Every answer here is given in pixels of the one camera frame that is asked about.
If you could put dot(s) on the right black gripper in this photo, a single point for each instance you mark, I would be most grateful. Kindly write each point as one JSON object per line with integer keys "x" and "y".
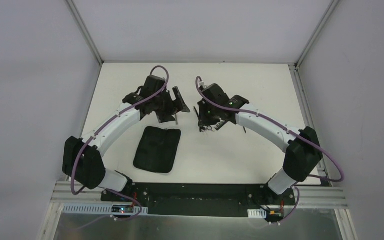
{"x": 206, "y": 117}

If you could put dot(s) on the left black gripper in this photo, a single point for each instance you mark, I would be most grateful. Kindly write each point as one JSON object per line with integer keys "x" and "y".
{"x": 171, "y": 104}

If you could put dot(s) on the black zip tool case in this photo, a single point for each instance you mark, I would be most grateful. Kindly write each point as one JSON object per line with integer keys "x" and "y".
{"x": 157, "y": 149}

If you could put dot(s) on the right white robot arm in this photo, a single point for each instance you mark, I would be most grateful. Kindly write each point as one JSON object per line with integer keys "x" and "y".
{"x": 300, "y": 146}

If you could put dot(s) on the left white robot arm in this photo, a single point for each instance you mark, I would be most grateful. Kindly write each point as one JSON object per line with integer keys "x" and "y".
{"x": 83, "y": 157}

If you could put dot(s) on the silver black hair scissors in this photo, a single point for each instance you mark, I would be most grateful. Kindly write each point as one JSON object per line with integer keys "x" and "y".
{"x": 203, "y": 129}

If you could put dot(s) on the black comb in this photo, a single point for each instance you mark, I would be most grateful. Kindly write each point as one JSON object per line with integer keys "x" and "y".
{"x": 220, "y": 125}

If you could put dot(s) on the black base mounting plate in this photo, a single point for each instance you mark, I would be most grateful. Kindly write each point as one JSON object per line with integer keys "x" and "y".
{"x": 207, "y": 200}

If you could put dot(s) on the right white cable duct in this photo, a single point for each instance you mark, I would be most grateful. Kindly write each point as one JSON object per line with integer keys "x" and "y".
{"x": 257, "y": 213}

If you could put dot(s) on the white cable duct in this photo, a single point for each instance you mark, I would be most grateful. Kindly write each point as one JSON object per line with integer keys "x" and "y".
{"x": 257, "y": 213}
{"x": 103, "y": 209}

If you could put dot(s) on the left white cable duct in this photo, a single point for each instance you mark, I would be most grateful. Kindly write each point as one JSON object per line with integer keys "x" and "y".
{"x": 103, "y": 209}

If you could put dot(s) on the aluminium frame rail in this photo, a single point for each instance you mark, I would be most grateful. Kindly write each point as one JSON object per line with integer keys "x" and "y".
{"x": 311, "y": 197}

